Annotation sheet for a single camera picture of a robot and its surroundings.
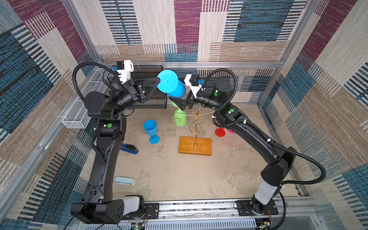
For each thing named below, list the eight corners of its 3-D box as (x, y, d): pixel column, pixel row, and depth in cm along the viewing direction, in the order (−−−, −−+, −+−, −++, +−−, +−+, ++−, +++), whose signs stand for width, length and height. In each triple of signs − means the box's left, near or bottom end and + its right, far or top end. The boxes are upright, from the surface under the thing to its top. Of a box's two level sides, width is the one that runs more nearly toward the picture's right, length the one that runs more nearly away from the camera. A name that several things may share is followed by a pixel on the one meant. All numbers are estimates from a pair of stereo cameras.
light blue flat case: (116, 184, 84) (113, 181, 81) (118, 178, 86) (116, 176, 83) (133, 186, 83) (131, 184, 80) (135, 181, 85) (133, 178, 82)
